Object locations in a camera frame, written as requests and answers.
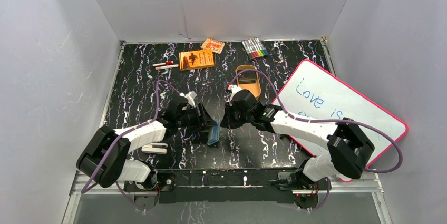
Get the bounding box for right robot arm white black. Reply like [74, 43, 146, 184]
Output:
[220, 85, 375, 191]

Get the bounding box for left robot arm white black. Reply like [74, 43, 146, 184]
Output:
[76, 91, 217, 190]

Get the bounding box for black cards in tray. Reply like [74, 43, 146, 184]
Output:
[238, 71, 258, 84]

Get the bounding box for small orange card pack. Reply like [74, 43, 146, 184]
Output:
[201, 38, 225, 54]

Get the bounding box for tan oval tray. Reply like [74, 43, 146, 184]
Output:
[236, 64, 261, 100]

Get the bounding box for white whiteboard eraser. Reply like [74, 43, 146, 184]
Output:
[141, 143, 168, 154]

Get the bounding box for white marker pen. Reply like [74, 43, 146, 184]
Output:
[155, 64, 179, 70]

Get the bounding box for red capped marker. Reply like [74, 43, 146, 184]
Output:
[152, 61, 173, 67]

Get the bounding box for coloured marker set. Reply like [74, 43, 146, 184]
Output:
[241, 37, 269, 60]

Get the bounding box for orange book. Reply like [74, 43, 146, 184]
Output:
[179, 50, 215, 71]

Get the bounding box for pink framed whiteboard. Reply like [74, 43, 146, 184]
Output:
[270, 59, 409, 183]

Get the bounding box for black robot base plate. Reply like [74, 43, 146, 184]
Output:
[124, 168, 332, 210]

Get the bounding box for aluminium frame rail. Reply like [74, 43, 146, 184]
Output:
[63, 169, 393, 224]

